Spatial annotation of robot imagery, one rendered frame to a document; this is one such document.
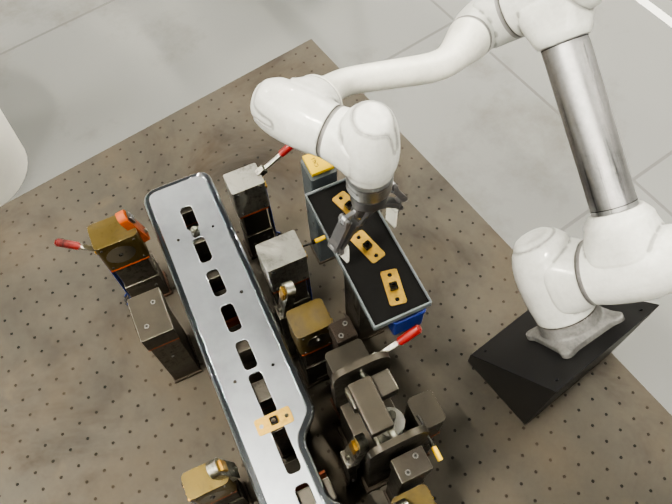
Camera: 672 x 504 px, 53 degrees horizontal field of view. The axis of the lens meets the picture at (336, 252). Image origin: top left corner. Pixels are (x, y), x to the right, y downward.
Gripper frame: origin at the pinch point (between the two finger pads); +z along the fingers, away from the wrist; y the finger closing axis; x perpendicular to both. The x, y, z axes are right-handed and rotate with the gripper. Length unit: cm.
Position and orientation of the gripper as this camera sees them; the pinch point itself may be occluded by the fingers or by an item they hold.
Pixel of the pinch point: (367, 237)
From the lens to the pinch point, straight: 145.9
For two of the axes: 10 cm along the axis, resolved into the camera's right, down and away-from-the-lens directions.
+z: 0.3, 4.6, 8.9
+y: -7.7, 5.7, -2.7
